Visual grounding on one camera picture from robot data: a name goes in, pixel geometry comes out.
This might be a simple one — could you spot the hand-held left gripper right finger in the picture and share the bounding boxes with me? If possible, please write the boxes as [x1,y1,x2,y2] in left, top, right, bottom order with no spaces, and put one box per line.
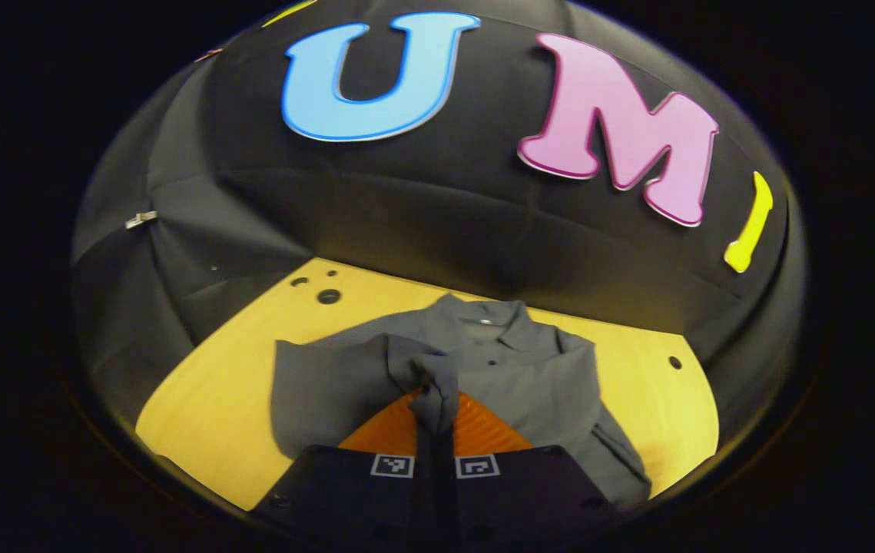
[437,392,622,551]

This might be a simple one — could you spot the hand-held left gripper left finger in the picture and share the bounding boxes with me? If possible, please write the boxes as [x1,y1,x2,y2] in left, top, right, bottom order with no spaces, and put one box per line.
[249,388,438,551]

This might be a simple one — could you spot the grey collared shirt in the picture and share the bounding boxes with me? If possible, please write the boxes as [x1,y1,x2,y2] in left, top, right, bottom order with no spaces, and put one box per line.
[270,293,653,512]

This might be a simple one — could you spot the black backdrop cloth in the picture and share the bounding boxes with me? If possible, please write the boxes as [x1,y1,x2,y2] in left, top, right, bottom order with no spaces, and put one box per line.
[68,0,807,431]

